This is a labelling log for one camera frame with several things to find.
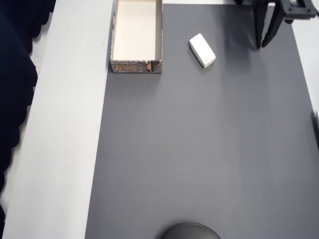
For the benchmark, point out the black round stand base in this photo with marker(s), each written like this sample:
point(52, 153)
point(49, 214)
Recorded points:
point(190, 232)

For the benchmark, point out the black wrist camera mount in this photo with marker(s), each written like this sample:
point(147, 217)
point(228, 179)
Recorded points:
point(299, 13)

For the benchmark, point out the patterned cardboard box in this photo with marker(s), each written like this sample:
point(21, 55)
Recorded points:
point(135, 30)

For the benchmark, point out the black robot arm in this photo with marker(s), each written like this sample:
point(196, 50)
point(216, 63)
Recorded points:
point(238, 2)

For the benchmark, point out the white rectangular block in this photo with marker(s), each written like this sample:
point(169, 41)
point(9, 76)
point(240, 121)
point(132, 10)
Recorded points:
point(202, 49)

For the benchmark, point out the dark blue curtain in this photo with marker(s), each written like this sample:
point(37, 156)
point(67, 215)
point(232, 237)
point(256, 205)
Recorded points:
point(12, 74)

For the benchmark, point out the grey table mat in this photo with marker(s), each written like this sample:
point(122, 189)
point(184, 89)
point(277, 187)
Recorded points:
point(187, 137)

